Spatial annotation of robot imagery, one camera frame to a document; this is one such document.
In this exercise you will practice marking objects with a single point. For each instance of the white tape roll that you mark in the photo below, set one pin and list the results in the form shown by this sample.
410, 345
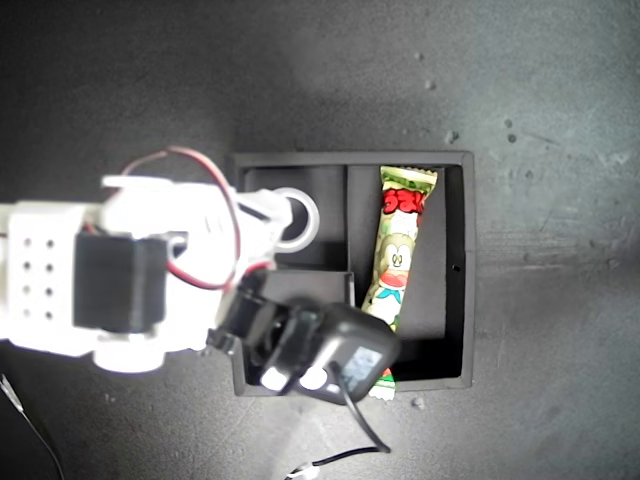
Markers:
312, 220

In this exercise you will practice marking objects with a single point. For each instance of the green printed snack bar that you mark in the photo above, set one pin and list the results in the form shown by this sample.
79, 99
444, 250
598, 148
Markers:
400, 240

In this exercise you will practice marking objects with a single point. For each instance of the black compartment tray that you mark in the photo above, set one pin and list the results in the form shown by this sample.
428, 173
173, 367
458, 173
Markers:
430, 300

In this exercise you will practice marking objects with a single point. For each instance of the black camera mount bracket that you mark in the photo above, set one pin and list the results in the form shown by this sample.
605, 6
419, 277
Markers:
250, 310

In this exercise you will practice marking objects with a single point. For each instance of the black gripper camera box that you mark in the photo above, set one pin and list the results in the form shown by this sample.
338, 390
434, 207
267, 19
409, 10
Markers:
350, 335

